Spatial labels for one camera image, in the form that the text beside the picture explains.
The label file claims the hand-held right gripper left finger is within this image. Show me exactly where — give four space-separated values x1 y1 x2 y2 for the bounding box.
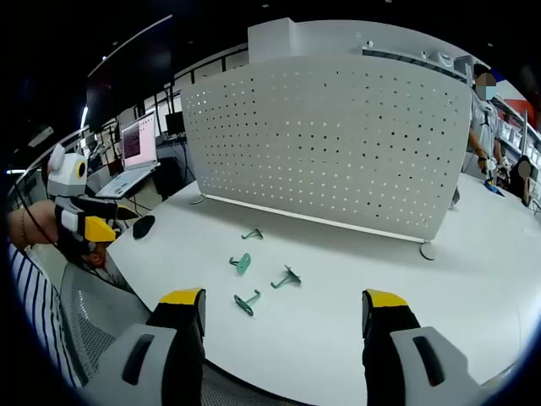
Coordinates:
86 288 207 406

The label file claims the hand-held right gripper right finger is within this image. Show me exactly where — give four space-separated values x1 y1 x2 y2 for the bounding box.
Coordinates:
362 288 483 406

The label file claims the white perforated mounting plate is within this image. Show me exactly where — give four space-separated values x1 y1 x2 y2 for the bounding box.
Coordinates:
180 54 473 261

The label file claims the person's left hand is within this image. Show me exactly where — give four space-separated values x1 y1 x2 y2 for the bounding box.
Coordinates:
24 200 107 271

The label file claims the black computer mouse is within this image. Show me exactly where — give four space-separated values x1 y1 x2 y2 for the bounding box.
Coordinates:
132 214 156 241

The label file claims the silver laptop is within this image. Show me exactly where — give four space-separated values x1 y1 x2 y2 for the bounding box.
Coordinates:
96 110 161 200

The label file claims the grey mesh office chair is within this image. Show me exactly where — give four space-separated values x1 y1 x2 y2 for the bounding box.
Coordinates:
58 261 297 406

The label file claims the person's arm, striped sleeve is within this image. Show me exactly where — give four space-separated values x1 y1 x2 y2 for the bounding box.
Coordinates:
8 244 88 389

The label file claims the small black monitor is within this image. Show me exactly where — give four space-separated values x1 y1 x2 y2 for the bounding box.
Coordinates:
164 111 186 137

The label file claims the white cabinet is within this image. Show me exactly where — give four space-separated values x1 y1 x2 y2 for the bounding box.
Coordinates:
247 16 471 84

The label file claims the white storage shelf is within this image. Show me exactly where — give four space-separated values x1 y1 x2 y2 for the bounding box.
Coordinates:
494 96 541 173

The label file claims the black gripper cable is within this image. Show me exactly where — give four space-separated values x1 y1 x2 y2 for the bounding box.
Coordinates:
14 181 128 293

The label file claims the red string bracelet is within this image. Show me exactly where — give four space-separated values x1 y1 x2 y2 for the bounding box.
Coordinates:
19 207 30 247

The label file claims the large black wall display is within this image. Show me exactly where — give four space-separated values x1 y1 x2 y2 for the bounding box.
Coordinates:
86 14 175 133

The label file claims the red blue wall banner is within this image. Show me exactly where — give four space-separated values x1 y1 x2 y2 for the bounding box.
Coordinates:
492 69 536 123

